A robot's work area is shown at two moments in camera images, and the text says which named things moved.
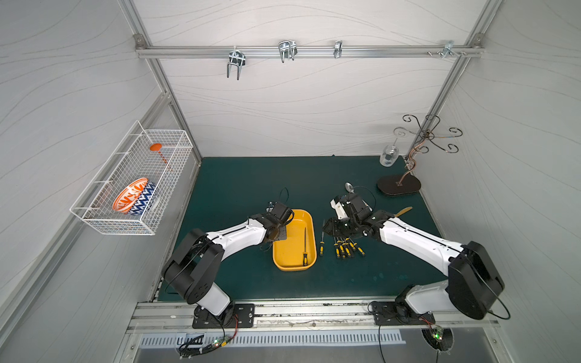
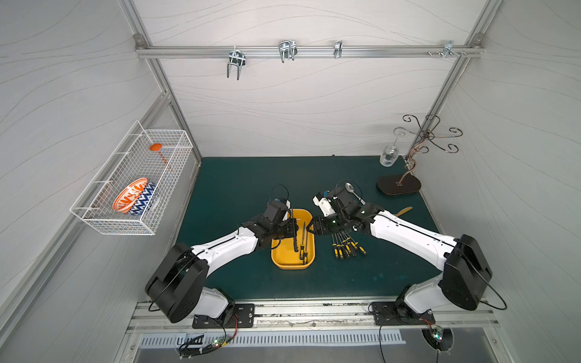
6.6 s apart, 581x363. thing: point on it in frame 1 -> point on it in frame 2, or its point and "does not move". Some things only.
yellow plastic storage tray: (298, 252) does not move
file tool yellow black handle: (346, 249) does not move
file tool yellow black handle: (337, 249) -> (295, 243)
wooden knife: (402, 211) does not move
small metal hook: (338, 48) does not move
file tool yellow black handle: (321, 251) -> (302, 246)
